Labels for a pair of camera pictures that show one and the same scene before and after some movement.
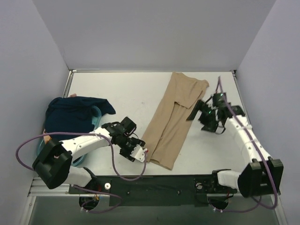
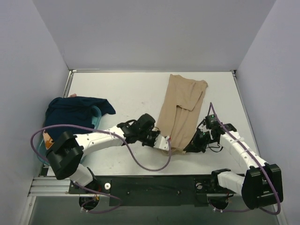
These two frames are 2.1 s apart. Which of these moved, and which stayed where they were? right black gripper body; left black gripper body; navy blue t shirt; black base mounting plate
Moved: right black gripper body; left black gripper body
Stayed: navy blue t shirt; black base mounting plate
